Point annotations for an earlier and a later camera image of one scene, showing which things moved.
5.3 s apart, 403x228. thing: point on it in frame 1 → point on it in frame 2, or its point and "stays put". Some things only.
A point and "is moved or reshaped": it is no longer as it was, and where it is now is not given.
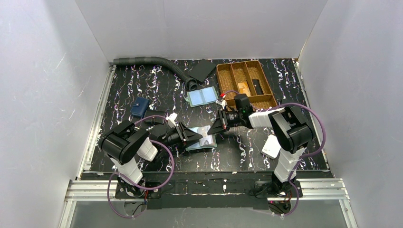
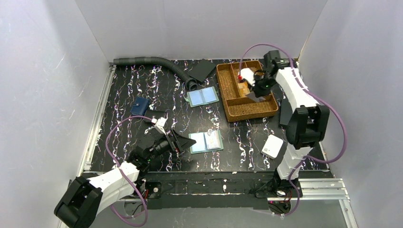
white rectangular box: [271, 147] stays put
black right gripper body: [223, 119] → [258, 93]
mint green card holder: [207, 141] is moved or reshaped
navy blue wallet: [139, 106] stays put
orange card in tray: [243, 89] stays put
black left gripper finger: [183, 127] → [179, 138]
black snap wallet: [155, 119] stays put
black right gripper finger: [217, 127] → [254, 97]
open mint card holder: [201, 97] stays put
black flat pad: [201, 71] stays put
